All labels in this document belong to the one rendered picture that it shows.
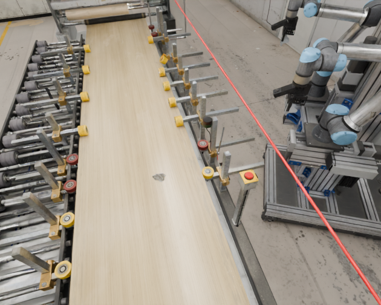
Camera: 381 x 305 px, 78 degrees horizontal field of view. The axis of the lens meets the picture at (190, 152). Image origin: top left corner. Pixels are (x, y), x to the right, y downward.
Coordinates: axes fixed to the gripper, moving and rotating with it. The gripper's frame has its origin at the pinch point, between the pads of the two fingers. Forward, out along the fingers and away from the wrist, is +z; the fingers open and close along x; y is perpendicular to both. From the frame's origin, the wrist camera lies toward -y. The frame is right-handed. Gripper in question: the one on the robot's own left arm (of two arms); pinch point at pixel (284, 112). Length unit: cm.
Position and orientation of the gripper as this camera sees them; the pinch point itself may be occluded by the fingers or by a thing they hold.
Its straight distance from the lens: 141.7
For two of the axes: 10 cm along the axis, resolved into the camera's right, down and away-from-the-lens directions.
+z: 0.2, 6.5, 7.6
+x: 2.1, -7.4, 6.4
